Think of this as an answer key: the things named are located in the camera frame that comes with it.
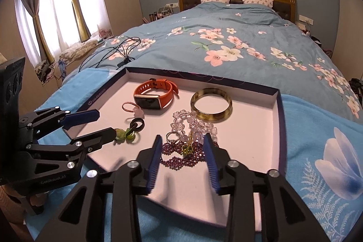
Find pile of clothes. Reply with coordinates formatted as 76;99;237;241
34;59;67;86

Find black ring hair tie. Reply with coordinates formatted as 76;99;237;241
129;118;145;132

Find purple bead necklace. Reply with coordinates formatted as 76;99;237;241
160;140;220;168

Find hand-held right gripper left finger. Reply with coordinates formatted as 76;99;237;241
34;135;163;242

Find shallow cardboard box lid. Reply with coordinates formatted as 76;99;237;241
64;67;286;232

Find bedside cosmetics clutter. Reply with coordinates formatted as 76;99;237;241
143;5;179;23

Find silver ring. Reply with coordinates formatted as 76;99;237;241
165;131;180;144

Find bedside table clutter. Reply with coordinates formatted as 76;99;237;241
305;29;332;58

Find blue flower print blanket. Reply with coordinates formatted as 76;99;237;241
24;69;363;242

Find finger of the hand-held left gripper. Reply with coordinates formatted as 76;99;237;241
25;127;118;173
18;107;100;132

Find black cables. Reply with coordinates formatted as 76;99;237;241
78;36;142;72

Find pink hair tie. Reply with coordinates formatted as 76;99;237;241
122;101;146;118

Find person's left forearm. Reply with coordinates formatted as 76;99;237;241
0;184;47;227

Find clear bead bracelet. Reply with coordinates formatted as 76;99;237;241
170;110;219;143

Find yellow green chain pendant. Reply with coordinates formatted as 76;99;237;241
181;131;196;157

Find gold bangle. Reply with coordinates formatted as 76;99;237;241
190;87;233;123

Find orange smartwatch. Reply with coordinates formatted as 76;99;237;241
133;78;179;115

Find bed with floral duvet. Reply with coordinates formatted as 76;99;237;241
61;1;363;120

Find window seat cushion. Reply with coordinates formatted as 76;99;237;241
59;39;98;59

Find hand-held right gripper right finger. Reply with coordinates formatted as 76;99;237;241
202;133;331;242

